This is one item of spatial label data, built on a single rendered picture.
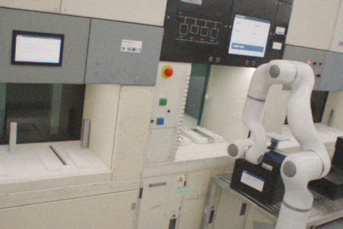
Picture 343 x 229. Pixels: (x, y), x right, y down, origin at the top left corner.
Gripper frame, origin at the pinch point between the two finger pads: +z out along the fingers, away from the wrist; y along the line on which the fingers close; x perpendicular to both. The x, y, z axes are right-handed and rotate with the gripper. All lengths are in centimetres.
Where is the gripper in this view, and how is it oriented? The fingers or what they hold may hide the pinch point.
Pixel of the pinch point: (268, 142)
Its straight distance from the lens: 204.1
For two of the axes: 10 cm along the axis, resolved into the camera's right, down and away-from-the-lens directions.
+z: 7.1, -0.7, 7.0
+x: 1.5, -9.6, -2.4
